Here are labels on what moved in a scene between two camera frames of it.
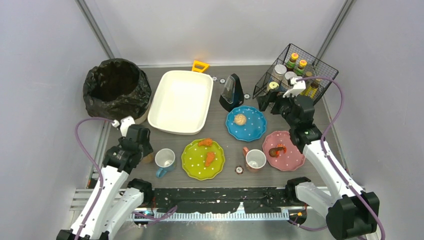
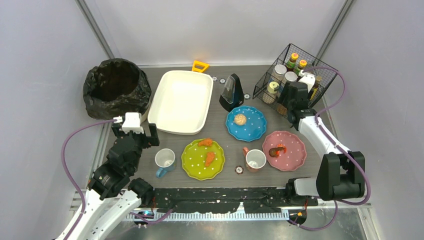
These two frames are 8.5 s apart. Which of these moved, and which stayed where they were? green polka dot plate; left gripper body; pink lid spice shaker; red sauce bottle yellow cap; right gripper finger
Moved: pink lid spice shaker; right gripper finger
Stayed: left gripper body; green polka dot plate; red sauce bottle yellow cap
